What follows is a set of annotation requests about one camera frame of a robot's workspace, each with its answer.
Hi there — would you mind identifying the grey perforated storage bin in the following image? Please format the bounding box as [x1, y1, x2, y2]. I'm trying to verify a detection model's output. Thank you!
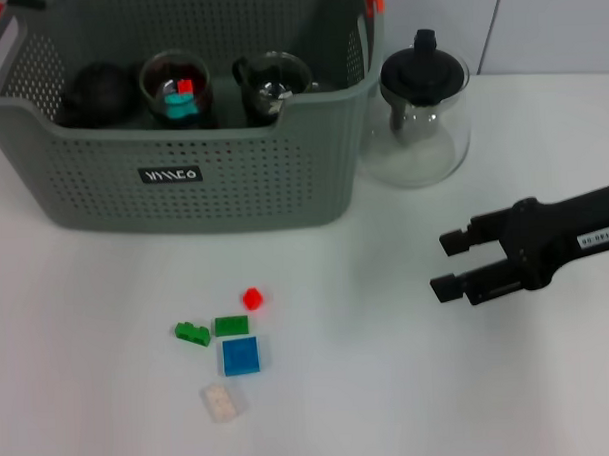
[0, 0, 392, 244]

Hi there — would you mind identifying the thick green toy brick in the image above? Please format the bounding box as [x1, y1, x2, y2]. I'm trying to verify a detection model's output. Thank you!
[174, 319, 213, 350]

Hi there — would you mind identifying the glass teapot with black lid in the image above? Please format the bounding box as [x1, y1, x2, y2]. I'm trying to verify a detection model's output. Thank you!
[353, 26, 473, 190]

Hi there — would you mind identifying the flat green two-stud brick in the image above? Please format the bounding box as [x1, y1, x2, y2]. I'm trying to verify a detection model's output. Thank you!
[214, 314, 251, 338]

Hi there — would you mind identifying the blue square toy brick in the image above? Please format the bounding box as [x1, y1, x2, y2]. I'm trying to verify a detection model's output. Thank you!
[220, 336, 264, 379]

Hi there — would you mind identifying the black ceramic teapot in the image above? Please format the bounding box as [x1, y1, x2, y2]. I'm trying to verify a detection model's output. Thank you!
[57, 60, 141, 131]

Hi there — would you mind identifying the teal square toy brick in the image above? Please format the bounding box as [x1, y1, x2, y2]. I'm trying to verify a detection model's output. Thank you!
[162, 90, 203, 123]

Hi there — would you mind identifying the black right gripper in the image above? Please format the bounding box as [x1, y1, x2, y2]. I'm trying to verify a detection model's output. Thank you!
[425, 180, 609, 309]

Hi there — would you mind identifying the translucent white square brick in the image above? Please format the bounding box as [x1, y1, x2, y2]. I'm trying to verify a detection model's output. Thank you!
[198, 381, 246, 425]

